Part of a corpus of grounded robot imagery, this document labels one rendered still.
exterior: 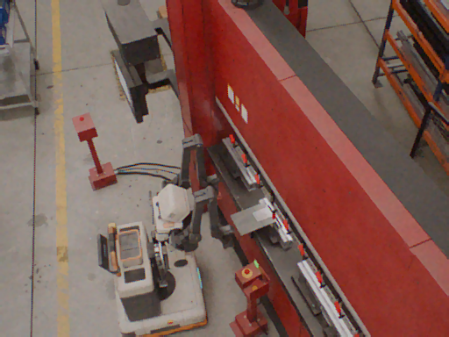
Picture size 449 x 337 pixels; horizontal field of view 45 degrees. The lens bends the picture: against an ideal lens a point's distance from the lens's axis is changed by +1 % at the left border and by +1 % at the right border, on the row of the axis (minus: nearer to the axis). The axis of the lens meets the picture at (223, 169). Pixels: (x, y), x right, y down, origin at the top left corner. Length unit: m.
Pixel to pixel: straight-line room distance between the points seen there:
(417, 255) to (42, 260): 3.59
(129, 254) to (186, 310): 0.72
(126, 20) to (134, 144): 2.08
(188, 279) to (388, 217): 2.40
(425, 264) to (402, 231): 0.16
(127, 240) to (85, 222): 1.35
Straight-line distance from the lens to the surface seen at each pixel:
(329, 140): 2.47
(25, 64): 6.41
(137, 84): 3.89
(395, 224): 2.25
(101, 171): 5.29
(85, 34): 7.19
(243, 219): 3.75
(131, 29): 3.75
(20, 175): 5.73
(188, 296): 4.29
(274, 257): 3.74
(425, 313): 2.38
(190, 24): 3.54
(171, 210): 3.38
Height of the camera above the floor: 4.11
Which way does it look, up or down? 51 degrees down
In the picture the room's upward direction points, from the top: 3 degrees counter-clockwise
